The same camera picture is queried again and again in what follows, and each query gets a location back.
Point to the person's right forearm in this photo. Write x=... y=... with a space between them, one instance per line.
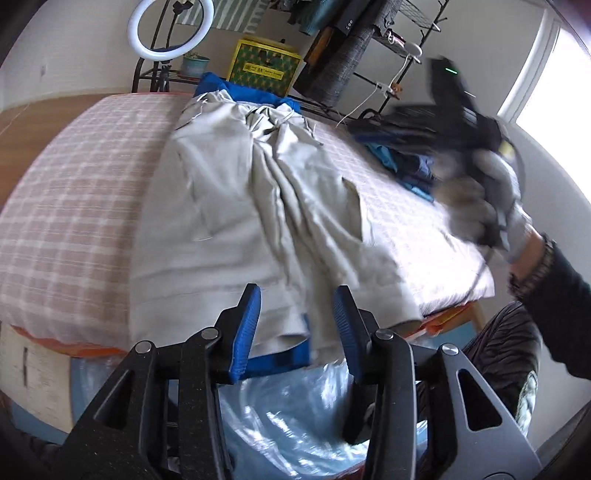
x=563 y=314

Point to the window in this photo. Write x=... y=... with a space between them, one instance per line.
x=554 y=115

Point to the written paper sheet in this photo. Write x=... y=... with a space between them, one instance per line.
x=41 y=383

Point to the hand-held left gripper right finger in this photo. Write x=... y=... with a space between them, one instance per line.
x=348 y=332

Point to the yellow printed box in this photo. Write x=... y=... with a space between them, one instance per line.
x=263 y=69

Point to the green striped wall cloth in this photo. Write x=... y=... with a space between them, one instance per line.
x=231 y=14

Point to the beige and blue jacket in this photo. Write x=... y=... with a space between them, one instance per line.
x=231 y=207

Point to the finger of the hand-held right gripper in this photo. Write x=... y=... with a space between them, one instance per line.
x=415 y=113

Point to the person's right hand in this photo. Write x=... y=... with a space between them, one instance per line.
x=508 y=184

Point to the black pen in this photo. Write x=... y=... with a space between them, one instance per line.
x=25 y=367

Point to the dark hanging blazer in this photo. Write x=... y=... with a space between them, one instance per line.
x=346 y=18

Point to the clear plastic bag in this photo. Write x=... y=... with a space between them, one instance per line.
x=286 y=415

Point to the pink plaid blanket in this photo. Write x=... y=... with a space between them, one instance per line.
x=69 y=207

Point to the teal hanging garment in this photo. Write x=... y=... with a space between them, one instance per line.
x=309 y=18

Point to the pile of blue clothes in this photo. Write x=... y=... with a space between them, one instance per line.
x=406 y=170

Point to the black metal clothes rack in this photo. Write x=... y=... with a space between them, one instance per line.
x=415 y=14

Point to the white round clip light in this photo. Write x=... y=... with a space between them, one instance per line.
x=412 y=49

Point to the black metal stand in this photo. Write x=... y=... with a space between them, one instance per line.
x=136 y=78

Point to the person's leg in striped pants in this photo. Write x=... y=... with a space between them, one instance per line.
x=503 y=360

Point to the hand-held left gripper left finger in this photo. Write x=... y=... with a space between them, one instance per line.
x=244 y=332

